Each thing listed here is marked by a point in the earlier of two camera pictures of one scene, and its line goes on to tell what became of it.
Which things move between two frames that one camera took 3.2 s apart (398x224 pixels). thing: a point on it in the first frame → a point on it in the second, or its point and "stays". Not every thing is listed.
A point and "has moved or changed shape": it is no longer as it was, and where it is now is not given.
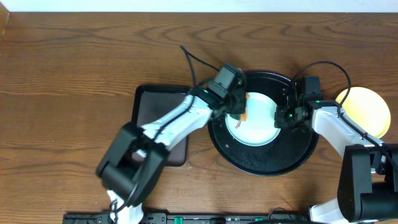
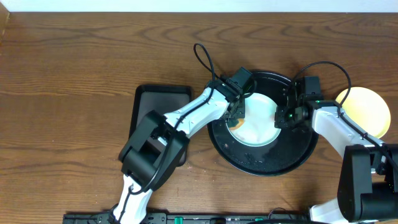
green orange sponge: (242, 116) has moved or changed shape
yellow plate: (367, 110) stays
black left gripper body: (237, 104) stays
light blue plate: (259, 129) stays
